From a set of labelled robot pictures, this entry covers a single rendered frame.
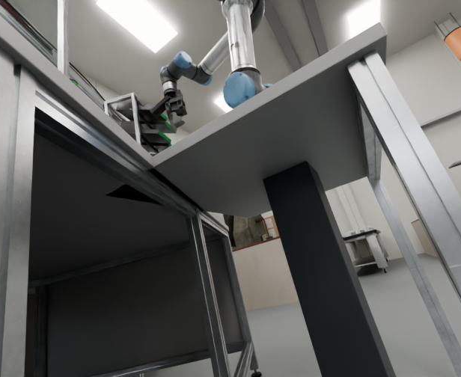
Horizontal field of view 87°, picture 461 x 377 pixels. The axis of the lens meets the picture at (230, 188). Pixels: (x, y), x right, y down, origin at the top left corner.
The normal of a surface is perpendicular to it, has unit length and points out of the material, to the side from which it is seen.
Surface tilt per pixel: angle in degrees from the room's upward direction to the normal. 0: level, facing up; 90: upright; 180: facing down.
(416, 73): 90
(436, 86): 90
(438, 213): 90
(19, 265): 90
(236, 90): 99
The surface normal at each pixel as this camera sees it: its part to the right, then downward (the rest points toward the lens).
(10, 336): 0.96, -0.26
